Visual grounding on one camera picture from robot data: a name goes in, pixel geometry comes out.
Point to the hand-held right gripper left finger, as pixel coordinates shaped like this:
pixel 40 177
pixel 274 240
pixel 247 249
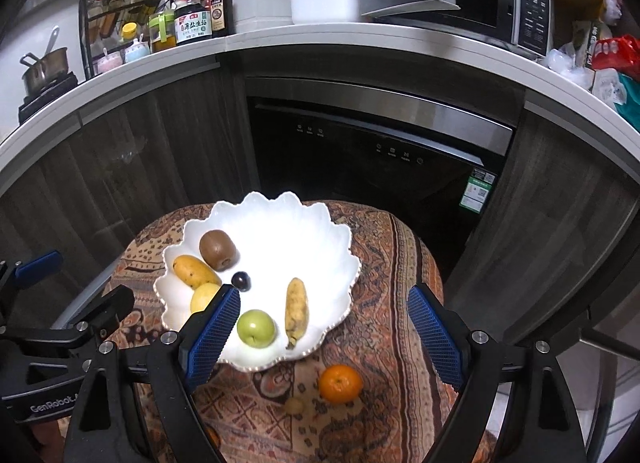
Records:
pixel 210 338

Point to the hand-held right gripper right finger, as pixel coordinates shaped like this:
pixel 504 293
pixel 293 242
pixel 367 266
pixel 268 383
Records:
pixel 435 338

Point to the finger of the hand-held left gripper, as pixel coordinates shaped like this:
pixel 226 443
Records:
pixel 107 308
pixel 37 264

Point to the green apple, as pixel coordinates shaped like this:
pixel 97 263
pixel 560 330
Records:
pixel 256 328

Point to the dark purple plum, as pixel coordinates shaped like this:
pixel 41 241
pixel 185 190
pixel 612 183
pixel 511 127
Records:
pixel 241 281

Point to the yellow mango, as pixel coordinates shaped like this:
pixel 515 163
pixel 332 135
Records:
pixel 192 270

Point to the brown kiwi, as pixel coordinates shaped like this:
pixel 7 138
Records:
pixel 217 249

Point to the spotted banana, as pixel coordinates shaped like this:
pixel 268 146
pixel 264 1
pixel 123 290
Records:
pixel 296 308

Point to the orange with green stem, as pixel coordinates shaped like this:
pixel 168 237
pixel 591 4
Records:
pixel 341 384

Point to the white scalloped bowl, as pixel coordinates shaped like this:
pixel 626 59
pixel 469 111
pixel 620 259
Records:
pixel 300 253

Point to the patterned tablecloth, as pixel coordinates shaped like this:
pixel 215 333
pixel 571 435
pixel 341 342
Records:
pixel 390 293

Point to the small tan longan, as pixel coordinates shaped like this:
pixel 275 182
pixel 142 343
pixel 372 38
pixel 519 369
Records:
pixel 295 405

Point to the dark wood kitchen cabinet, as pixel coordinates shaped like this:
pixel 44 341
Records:
pixel 550 218

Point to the black gas stove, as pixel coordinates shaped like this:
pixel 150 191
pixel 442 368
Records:
pixel 47 93

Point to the black built-in dishwasher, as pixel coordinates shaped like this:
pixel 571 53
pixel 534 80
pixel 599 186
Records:
pixel 375 168

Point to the steel pan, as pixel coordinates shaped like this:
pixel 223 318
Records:
pixel 45 70

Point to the pink condiment jar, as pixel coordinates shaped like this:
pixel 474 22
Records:
pixel 110 63

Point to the metal ladle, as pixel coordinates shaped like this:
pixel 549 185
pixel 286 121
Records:
pixel 51 40

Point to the blue condiment jar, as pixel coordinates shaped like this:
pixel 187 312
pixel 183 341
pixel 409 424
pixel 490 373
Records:
pixel 137 51

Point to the black spice rack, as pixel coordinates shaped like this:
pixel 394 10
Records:
pixel 100 28

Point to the yellow cap bottle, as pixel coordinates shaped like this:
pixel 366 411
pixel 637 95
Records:
pixel 129 35

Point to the green lid oil jar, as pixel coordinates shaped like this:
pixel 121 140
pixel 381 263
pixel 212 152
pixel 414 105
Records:
pixel 162 35

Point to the large soy sauce bottle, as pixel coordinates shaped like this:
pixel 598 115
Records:
pixel 192 25

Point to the white plastic bag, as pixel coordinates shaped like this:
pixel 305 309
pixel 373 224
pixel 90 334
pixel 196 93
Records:
pixel 565 63

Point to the teal packet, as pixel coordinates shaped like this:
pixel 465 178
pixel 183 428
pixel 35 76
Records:
pixel 629 98

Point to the dark sauce bottle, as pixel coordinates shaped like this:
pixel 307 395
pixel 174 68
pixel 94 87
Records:
pixel 221 13

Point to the red packet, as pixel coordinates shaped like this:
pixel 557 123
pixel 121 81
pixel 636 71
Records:
pixel 617 53

